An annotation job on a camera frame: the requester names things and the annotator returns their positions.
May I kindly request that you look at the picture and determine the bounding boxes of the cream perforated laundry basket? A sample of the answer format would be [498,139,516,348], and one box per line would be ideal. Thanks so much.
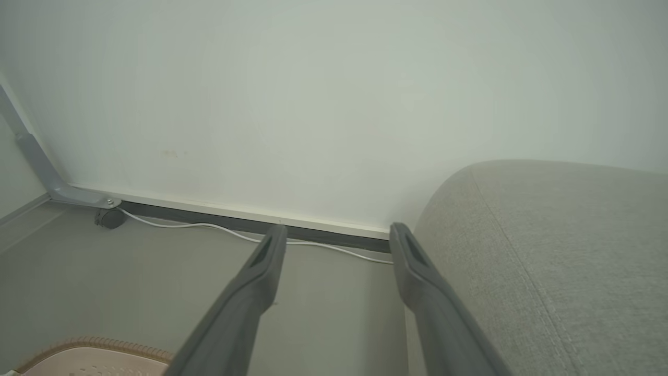
[10,337,175,376]

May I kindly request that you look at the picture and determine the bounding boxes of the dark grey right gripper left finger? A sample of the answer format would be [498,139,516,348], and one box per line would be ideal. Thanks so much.
[164,225,288,376]

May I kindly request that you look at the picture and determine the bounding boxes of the thin white floor cable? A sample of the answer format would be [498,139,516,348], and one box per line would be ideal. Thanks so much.
[117,207,395,265]

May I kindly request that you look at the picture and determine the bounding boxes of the black caster wheel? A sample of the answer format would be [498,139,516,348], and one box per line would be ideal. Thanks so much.
[94,208,126,229]

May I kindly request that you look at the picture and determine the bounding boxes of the dark grey baseboard strip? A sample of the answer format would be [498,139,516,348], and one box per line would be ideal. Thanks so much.
[120,202,392,254]

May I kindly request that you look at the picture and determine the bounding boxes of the grey fabric sofa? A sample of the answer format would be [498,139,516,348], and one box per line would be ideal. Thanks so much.
[404,159,668,376]

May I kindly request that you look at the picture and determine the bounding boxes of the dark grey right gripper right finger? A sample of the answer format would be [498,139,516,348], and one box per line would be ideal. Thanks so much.
[389,222,515,376]

